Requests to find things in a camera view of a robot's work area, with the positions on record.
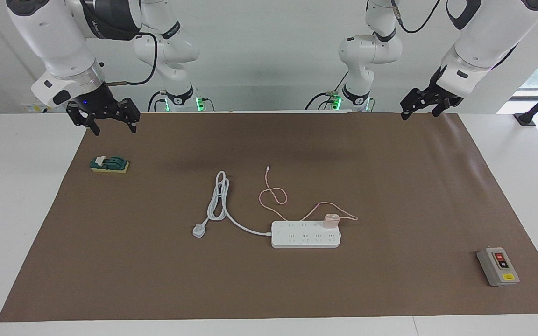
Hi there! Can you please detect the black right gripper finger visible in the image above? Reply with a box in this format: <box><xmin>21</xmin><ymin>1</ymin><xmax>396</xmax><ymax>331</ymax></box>
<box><xmin>66</xmin><ymin>107</ymin><xmax>100</xmax><ymax>136</ymax></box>
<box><xmin>119</xmin><ymin>98</ymin><xmax>141</xmax><ymax>134</ymax></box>

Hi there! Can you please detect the pink charging cable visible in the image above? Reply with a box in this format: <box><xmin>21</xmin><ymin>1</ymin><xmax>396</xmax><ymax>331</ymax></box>
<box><xmin>259</xmin><ymin>166</ymin><xmax>358</xmax><ymax>223</ymax></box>

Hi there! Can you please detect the white power strip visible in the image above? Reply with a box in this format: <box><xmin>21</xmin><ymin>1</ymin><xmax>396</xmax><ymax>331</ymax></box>
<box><xmin>271</xmin><ymin>220</ymin><xmax>342</xmax><ymax>249</ymax></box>

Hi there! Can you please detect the brown table mat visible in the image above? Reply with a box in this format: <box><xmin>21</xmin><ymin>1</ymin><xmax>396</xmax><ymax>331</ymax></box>
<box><xmin>0</xmin><ymin>112</ymin><xmax>538</xmax><ymax>322</ymax></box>

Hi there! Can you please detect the black base cable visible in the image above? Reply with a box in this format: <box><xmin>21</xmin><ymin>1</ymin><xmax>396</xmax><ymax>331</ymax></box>
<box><xmin>147</xmin><ymin>91</ymin><xmax>168</xmax><ymax>112</ymax></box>
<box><xmin>304</xmin><ymin>90</ymin><xmax>344</xmax><ymax>111</ymax></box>

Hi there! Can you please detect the green knife switch yellow base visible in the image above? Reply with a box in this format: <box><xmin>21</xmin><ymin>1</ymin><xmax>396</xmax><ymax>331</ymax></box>
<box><xmin>90</xmin><ymin>155</ymin><xmax>130</xmax><ymax>174</ymax></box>

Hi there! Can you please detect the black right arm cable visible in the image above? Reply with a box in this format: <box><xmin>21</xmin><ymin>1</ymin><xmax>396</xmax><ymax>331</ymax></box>
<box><xmin>106</xmin><ymin>33</ymin><xmax>158</xmax><ymax>87</ymax></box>

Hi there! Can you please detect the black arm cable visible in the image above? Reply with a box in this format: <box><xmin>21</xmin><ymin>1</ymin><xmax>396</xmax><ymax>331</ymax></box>
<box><xmin>106</xmin><ymin>33</ymin><xmax>158</xmax><ymax>87</ymax></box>
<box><xmin>390</xmin><ymin>0</ymin><xmax>442</xmax><ymax>34</ymax></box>

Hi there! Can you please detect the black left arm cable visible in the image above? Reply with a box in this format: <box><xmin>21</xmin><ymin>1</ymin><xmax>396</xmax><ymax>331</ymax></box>
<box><xmin>390</xmin><ymin>0</ymin><xmax>442</xmax><ymax>34</ymax></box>

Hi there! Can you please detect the white power cord with plug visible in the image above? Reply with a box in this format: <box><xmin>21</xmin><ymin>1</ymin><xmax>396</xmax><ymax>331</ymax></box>
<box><xmin>192</xmin><ymin>171</ymin><xmax>273</xmax><ymax>238</ymax></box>

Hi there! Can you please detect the grey on-off switch box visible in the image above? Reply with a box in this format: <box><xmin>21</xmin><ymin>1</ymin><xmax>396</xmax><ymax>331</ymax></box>
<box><xmin>477</xmin><ymin>247</ymin><xmax>520</xmax><ymax>287</ymax></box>

